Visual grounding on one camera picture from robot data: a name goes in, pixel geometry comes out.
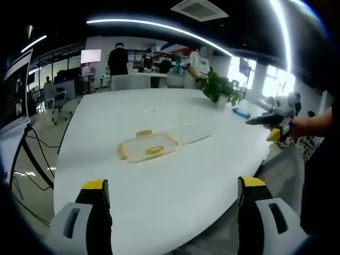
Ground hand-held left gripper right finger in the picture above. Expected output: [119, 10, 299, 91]
[237, 175, 310, 255]

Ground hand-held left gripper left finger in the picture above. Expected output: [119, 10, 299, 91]
[44, 179, 114, 255]

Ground person's right hand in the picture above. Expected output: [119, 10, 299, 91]
[289, 113, 318, 143]

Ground blue flat object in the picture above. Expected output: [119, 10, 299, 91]
[232, 107, 252, 120]

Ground grey mesh chair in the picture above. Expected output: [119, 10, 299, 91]
[183, 144, 306, 255]

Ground green potted plant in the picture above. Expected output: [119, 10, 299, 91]
[199, 69, 244, 107]

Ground person's dark clothing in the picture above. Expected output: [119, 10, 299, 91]
[299, 90, 340, 237]

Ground clear plastic lid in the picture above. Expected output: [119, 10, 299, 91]
[168, 122, 213, 146]

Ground clear container with yellow clasps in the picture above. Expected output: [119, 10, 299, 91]
[116, 129, 179, 164]

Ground grey office chair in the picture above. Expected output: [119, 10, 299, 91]
[42, 84, 74, 126]

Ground ceiling air vent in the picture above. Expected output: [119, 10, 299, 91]
[169, 0, 230, 22]

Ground long ceiling light strip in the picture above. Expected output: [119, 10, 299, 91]
[86, 18, 234, 58]

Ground white chair back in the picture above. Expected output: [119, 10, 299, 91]
[110, 74, 151, 92]

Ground open laptop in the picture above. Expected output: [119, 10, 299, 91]
[0, 48, 35, 160]

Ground black cable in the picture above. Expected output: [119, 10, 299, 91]
[9, 121, 63, 226]

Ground wall screen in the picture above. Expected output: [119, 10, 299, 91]
[80, 48, 103, 65]

